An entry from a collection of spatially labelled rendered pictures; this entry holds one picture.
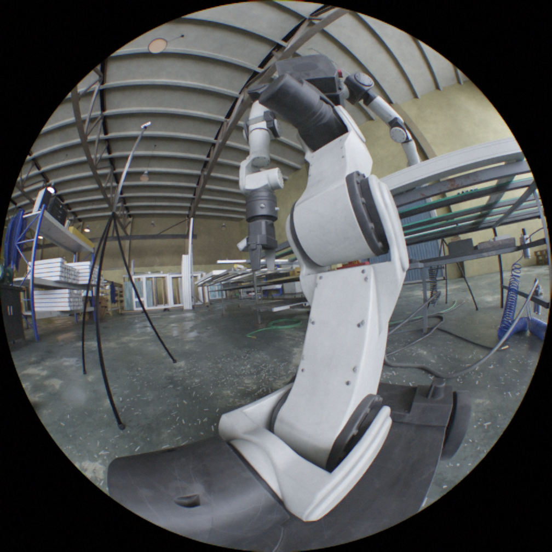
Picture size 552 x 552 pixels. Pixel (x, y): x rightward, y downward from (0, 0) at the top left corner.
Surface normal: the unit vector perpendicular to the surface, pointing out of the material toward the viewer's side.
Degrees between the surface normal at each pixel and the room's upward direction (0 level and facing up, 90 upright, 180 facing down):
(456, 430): 49
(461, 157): 90
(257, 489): 38
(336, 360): 65
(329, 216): 98
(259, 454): 11
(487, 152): 90
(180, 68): 180
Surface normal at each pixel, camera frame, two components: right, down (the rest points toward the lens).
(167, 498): 0.13, -0.97
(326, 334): -0.74, -0.38
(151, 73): 0.11, 0.99
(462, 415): -0.51, -0.83
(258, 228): -0.31, 0.04
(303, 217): -0.77, 0.00
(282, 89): 0.23, 0.87
